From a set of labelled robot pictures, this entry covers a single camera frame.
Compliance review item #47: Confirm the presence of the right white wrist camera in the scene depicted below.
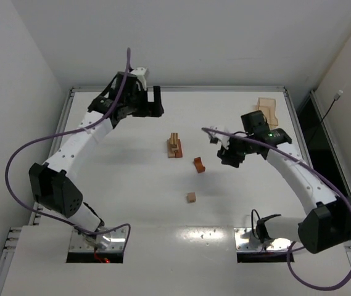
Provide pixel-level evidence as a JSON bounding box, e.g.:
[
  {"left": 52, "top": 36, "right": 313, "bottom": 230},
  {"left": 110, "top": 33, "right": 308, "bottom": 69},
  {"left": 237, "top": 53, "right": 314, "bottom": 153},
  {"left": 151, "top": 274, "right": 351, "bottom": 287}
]
[{"left": 209, "top": 125, "right": 229, "bottom": 150}]

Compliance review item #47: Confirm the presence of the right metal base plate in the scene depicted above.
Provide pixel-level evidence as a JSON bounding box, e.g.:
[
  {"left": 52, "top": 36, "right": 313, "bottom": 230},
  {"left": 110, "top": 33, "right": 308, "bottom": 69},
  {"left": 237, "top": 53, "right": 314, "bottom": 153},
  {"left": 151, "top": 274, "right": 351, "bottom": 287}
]
[{"left": 234, "top": 227, "right": 291, "bottom": 254}]

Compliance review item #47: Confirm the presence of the reddish arch wood block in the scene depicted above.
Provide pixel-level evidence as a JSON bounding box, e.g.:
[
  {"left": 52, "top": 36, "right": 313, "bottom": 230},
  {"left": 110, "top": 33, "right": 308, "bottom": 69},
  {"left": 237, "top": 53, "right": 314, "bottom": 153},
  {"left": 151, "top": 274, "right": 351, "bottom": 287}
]
[{"left": 193, "top": 157, "right": 205, "bottom": 173}]

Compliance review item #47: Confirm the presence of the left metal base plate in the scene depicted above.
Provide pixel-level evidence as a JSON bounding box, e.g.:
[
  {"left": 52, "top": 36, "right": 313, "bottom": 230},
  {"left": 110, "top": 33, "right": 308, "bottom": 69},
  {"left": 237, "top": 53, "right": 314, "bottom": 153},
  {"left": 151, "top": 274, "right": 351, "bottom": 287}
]
[{"left": 68, "top": 228, "right": 127, "bottom": 255}]

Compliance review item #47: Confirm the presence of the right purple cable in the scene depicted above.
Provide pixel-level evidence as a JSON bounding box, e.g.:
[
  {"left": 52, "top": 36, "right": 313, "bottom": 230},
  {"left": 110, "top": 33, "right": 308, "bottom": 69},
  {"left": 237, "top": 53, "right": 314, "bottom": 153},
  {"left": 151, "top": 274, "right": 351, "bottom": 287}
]
[{"left": 201, "top": 126, "right": 351, "bottom": 290}]

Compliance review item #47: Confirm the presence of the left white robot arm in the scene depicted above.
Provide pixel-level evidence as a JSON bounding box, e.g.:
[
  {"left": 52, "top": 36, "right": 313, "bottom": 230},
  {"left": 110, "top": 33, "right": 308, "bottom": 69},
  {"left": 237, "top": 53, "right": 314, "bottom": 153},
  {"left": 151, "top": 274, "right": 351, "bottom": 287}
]
[{"left": 28, "top": 67, "right": 164, "bottom": 233}]

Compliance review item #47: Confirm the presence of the light long wood block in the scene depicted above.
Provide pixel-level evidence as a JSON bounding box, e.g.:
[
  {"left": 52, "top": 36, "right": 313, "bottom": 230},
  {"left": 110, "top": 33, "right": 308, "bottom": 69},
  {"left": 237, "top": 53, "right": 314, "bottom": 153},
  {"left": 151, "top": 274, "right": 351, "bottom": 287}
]
[{"left": 167, "top": 139, "right": 176, "bottom": 158}]

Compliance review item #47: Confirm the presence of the aluminium table frame rail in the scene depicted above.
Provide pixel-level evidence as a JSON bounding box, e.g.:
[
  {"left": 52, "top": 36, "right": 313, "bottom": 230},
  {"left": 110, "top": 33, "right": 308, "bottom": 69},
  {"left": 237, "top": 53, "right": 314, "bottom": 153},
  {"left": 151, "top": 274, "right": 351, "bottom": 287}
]
[{"left": 0, "top": 85, "right": 351, "bottom": 296}]

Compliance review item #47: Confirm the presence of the purple cable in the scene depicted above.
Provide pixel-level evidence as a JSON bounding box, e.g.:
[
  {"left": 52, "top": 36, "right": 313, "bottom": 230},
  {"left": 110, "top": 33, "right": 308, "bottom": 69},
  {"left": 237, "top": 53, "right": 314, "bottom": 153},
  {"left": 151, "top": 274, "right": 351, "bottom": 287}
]
[
  {"left": 4, "top": 47, "right": 132, "bottom": 244},
  {"left": 201, "top": 126, "right": 351, "bottom": 290}
]

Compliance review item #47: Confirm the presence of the small light wood cube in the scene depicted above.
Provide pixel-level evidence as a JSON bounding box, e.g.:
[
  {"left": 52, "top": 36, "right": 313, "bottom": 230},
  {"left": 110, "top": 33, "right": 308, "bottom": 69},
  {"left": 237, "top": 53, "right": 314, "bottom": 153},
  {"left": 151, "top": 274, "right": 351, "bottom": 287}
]
[{"left": 186, "top": 192, "right": 196, "bottom": 203}]

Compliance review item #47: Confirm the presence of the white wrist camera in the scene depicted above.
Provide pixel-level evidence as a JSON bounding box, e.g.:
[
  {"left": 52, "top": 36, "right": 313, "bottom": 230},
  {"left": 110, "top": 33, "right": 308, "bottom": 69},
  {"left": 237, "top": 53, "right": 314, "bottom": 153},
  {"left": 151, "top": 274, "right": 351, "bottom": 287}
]
[
  {"left": 209, "top": 125, "right": 229, "bottom": 150},
  {"left": 130, "top": 67, "right": 149, "bottom": 90}
]

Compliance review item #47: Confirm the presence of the clear amber plastic box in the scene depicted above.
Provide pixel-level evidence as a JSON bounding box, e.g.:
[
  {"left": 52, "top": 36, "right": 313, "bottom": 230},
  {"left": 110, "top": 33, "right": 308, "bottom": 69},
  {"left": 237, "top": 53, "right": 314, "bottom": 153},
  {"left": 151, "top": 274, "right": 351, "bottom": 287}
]
[{"left": 254, "top": 97, "right": 278, "bottom": 130}]

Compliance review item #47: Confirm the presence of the reddish long wood block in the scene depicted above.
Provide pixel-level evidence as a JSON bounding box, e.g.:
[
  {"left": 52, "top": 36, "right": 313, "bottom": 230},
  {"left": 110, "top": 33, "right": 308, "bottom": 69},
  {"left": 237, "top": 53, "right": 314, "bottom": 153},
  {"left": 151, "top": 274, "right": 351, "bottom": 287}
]
[{"left": 175, "top": 139, "right": 183, "bottom": 158}]

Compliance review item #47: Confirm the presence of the striped zebrawood block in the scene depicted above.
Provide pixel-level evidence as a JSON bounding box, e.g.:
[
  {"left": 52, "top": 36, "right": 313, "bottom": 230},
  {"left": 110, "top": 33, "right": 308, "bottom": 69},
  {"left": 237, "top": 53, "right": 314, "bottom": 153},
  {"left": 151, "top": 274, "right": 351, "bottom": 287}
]
[{"left": 170, "top": 133, "right": 178, "bottom": 147}]

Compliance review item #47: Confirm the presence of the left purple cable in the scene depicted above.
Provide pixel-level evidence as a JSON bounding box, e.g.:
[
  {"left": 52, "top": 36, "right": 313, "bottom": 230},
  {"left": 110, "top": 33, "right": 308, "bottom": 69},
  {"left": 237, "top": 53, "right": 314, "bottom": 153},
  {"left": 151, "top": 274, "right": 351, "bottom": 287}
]
[{"left": 4, "top": 47, "right": 132, "bottom": 244}]

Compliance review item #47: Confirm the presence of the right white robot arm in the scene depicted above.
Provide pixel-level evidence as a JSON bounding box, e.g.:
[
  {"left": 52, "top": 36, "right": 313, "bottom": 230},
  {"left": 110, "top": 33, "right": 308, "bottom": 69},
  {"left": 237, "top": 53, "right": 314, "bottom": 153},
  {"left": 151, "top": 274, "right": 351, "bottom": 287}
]
[{"left": 210, "top": 111, "right": 351, "bottom": 253}]

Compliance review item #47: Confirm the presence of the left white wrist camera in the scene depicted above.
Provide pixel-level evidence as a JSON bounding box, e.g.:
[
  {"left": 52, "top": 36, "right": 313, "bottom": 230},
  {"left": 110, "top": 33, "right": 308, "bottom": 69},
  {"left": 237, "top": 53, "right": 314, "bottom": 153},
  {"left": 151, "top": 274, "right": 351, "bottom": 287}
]
[{"left": 130, "top": 67, "right": 149, "bottom": 90}]

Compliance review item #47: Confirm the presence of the metal base plate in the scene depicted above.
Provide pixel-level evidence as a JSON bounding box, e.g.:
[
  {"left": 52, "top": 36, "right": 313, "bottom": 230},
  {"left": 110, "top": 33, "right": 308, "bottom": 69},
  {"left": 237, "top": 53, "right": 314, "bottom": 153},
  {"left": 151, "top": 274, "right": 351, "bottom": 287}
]
[
  {"left": 234, "top": 227, "right": 291, "bottom": 254},
  {"left": 68, "top": 228, "right": 127, "bottom": 255}
]

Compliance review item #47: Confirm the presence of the black cable with white plug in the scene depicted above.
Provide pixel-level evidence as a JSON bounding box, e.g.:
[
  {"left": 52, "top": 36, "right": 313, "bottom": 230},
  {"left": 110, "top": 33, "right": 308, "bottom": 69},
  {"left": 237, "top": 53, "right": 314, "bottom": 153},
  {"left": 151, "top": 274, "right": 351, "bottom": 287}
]
[{"left": 304, "top": 89, "right": 344, "bottom": 146}]

